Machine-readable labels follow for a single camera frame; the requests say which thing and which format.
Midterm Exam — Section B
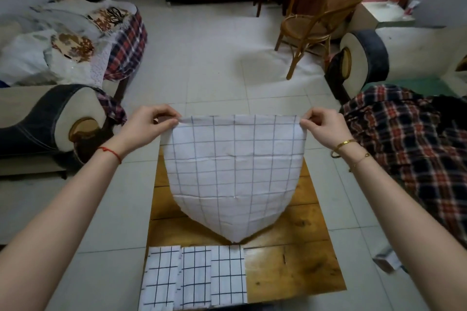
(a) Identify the gold bangle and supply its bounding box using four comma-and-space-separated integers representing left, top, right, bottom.
331, 139, 360, 159

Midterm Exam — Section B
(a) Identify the black garment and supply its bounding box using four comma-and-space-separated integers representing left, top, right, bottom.
431, 95, 467, 133

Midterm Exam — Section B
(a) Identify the folded white grid-checked cloth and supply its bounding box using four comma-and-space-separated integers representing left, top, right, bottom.
174, 247, 213, 310
139, 246, 182, 311
210, 245, 249, 306

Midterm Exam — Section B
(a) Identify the white lace floral sofa cover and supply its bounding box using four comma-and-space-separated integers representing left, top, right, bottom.
0, 0, 136, 87

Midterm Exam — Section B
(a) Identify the red plaid sofa cloth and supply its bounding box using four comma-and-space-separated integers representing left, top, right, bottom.
103, 11, 149, 82

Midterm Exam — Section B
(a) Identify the rattan armchair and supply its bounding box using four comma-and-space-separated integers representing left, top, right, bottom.
274, 0, 370, 81

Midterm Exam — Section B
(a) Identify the white side table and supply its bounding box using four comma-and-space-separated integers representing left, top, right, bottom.
348, 1, 416, 33

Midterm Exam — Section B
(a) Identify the white grid-checked cloth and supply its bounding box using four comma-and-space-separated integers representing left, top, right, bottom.
174, 247, 213, 310
139, 246, 182, 311
210, 245, 249, 306
161, 114, 308, 244

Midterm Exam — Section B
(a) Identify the beige and denim sofa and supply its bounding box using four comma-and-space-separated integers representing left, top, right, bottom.
324, 25, 467, 104

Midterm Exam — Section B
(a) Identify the person's right hand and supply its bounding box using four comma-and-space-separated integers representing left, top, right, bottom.
299, 107, 355, 153

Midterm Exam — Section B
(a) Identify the person's left forearm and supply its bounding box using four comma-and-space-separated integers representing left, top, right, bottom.
0, 144, 128, 311

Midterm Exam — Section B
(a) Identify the person's left hand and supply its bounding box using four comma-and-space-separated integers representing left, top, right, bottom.
112, 104, 182, 159

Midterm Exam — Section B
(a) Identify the red and navy plaid blanket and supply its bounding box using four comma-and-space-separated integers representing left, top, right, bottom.
339, 84, 467, 249

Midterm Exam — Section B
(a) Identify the thin gold chain bracelet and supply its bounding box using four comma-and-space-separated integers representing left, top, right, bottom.
348, 153, 371, 172

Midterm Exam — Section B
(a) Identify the small white box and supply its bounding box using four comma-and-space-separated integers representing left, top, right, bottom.
372, 247, 410, 274

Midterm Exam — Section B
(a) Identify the person's right forearm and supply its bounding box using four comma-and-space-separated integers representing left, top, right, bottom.
334, 141, 467, 311

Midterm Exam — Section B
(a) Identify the red string bracelet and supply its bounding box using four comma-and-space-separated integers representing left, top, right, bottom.
97, 146, 122, 165

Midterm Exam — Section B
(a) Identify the beige and denim armchair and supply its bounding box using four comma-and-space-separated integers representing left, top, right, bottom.
0, 84, 126, 177

